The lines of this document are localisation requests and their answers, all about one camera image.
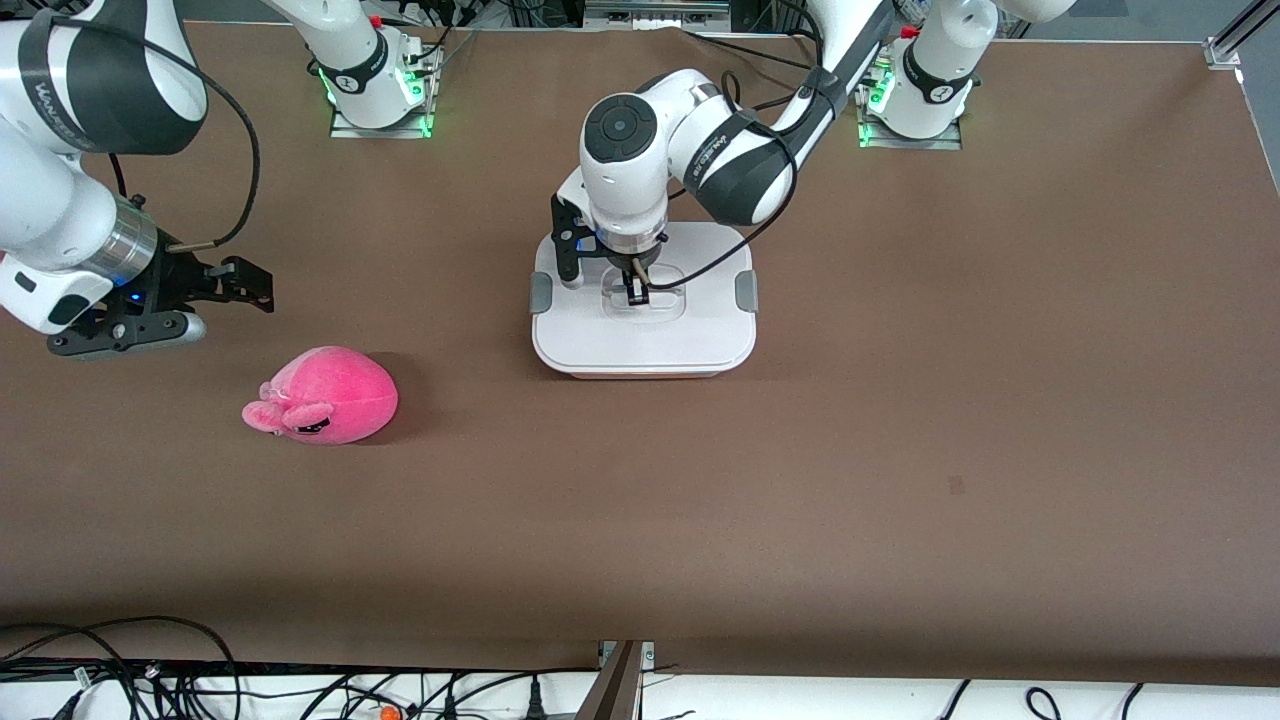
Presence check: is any white box lid with handle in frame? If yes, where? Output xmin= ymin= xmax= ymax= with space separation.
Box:
xmin=530 ymin=220 xmax=758 ymax=376

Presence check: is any pink plush toy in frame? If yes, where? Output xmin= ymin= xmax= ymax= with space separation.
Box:
xmin=242 ymin=346 xmax=399 ymax=446

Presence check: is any pink translucent storage box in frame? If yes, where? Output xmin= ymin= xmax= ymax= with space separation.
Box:
xmin=545 ymin=362 xmax=746 ymax=381

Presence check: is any brown table mat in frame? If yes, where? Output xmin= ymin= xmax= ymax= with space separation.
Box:
xmin=0 ymin=20 xmax=1280 ymax=686

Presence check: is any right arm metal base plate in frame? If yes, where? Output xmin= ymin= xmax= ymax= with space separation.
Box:
xmin=328 ymin=45 xmax=436 ymax=139

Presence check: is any black cable across mat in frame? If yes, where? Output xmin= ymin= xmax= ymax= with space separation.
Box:
xmin=688 ymin=30 xmax=831 ymax=73

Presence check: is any black looped floor cable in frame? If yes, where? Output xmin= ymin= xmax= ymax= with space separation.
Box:
xmin=0 ymin=615 xmax=243 ymax=720

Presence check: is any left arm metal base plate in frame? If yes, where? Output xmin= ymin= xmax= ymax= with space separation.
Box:
xmin=858 ymin=60 xmax=964 ymax=151

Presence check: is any aluminium profile post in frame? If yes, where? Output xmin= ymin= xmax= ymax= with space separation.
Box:
xmin=575 ymin=640 xmax=656 ymax=720

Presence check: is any aluminium frame corner profile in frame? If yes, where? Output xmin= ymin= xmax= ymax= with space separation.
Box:
xmin=1205 ymin=0 xmax=1280 ymax=69

